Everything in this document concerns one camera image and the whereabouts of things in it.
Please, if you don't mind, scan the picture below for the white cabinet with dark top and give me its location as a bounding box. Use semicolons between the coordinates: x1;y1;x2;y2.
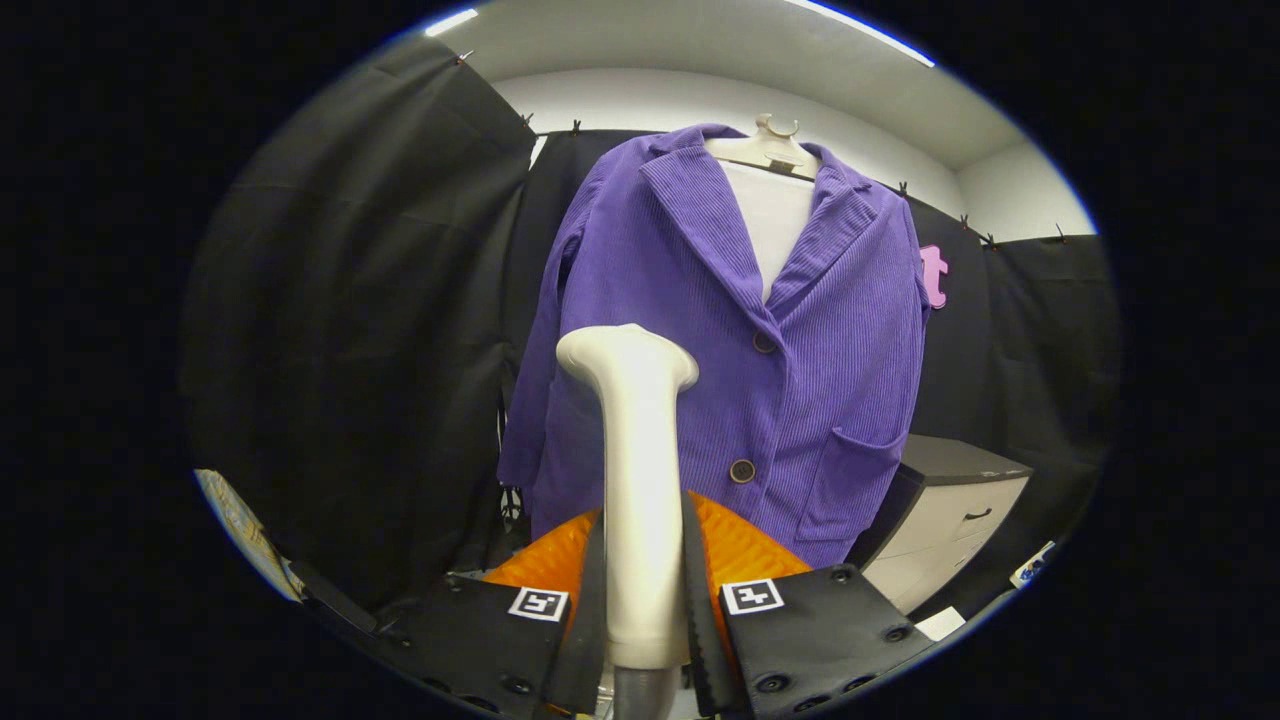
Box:
845;433;1034;617

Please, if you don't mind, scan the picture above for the white garment steamer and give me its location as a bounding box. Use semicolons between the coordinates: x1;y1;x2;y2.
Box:
556;323;701;671

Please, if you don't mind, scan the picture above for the purple corduroy jacket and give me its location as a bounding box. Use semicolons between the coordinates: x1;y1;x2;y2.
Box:
497;123;933;570

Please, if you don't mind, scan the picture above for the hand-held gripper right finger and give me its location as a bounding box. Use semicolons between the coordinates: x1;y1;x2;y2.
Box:
682;488;936;719

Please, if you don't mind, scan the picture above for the white tray of small items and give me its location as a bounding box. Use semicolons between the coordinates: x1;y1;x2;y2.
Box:
1008;540;1058;592

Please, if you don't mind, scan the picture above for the white paper sheet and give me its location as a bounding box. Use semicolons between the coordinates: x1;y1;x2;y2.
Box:
914;605;968;642

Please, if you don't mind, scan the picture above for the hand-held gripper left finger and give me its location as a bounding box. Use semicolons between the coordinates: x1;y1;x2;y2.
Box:
365;505;608;720

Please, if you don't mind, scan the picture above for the white mannequin form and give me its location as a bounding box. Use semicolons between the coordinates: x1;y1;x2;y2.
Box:
720;160;817;303

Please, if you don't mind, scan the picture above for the wide ceiling light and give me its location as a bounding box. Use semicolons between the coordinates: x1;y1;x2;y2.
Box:
783;0;937;70

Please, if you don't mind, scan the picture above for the grey steamer hose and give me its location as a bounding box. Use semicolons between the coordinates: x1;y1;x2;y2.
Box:
612;665;681;720

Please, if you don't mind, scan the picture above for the beige clothes hanger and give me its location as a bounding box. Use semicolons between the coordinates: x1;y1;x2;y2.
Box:
703;113;822;182

